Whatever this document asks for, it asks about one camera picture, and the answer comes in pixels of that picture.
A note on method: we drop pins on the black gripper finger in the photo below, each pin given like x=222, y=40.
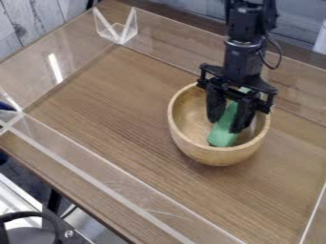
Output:
x=215, y=104
x=245, y=113

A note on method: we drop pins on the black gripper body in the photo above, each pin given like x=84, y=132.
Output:
x=240, y=73

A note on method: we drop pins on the green rectangular block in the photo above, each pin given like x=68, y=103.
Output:
x=220, y=137

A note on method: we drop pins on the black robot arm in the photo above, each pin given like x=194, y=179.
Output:
x=250, y=21

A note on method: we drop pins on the brown wooden bowl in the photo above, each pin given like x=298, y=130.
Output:
x=190, y=128

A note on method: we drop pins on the black table leg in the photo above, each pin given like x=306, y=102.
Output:
x=53, y=202

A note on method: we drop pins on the clear acrylic barrier wall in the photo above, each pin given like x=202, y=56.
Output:
x=90, y=89

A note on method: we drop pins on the black metal bracket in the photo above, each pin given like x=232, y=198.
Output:
x=68, y=234

